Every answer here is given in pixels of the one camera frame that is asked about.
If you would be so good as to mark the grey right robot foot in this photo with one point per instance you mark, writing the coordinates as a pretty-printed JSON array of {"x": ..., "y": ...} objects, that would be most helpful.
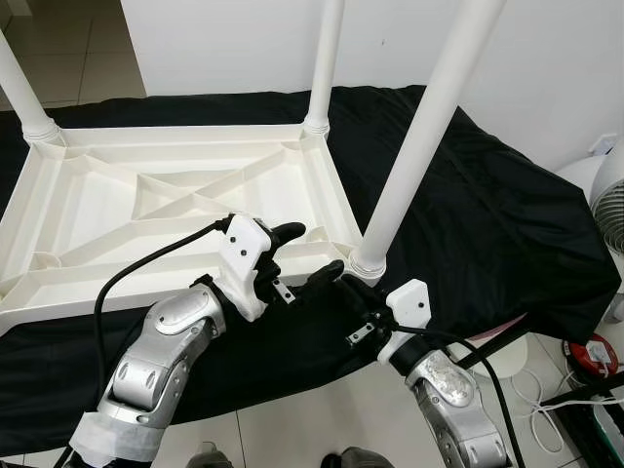
[{"x": 359, "y": 458}]

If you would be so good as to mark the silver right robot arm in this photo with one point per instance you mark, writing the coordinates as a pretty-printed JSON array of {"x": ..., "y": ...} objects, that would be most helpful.
[{"x": 444, "y": 390}]

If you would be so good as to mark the white plastic children table top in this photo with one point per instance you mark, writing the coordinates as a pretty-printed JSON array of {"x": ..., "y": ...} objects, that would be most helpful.
[{"x": 88, "y": 205}]

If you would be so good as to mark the pink stool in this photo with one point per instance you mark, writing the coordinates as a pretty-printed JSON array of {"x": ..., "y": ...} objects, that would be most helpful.
[{"x": 507, "y": 328}]

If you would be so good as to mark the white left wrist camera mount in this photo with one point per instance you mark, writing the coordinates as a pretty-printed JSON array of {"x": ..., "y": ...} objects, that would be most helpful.
[{"x": 244, "y": 249}]

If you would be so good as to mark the black metal table leg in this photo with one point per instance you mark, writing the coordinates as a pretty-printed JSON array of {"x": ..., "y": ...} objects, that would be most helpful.
[{"x": 497, "y": 341}]

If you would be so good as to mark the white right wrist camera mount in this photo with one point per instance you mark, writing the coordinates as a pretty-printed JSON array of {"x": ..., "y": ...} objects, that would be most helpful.
[{"x": 409, "y": 302}]

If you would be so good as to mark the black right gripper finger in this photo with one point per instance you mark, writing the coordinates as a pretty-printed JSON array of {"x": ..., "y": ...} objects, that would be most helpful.
[{"x": 356, "y": 291}]

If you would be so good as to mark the grey robot foot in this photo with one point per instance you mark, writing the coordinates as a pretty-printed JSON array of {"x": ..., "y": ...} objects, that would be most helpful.
[
  {"x": 359, "y": 458},
  {"x": 210, "y": 457}
]

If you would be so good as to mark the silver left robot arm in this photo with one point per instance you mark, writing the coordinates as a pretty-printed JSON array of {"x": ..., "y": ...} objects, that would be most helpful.
[{"x": 156, "y": 351}]

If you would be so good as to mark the white round floor base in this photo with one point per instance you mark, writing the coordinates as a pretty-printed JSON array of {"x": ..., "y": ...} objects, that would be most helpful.
[{"x": 507, "y": 363}]

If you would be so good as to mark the grey left robot foot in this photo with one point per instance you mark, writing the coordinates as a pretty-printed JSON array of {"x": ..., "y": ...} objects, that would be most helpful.
[{"x": 210, "y": 457}]

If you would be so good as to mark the white round fan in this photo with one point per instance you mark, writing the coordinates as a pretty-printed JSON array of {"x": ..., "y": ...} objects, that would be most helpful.
[{"x": 609, "y": 210}]

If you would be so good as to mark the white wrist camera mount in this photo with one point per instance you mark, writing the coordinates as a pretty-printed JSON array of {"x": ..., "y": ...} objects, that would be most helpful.
[
  {"x": 244, "y": 249},
  {"x": 409, "y": 302}
]

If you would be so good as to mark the red round canister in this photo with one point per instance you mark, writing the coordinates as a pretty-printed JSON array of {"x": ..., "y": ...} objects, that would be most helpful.
[{"x": 590, "y": 356}]

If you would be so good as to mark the black table cloth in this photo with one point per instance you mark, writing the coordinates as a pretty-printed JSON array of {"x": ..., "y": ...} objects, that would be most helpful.
[{"x": 507, "y": 214}]

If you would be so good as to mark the white plastic table leg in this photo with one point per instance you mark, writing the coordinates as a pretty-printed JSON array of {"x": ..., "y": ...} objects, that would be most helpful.
[
  {"x": 429, "y": 127},
  {"x": 324, "y": 58},
  {"x": 24, "y": 102}
]

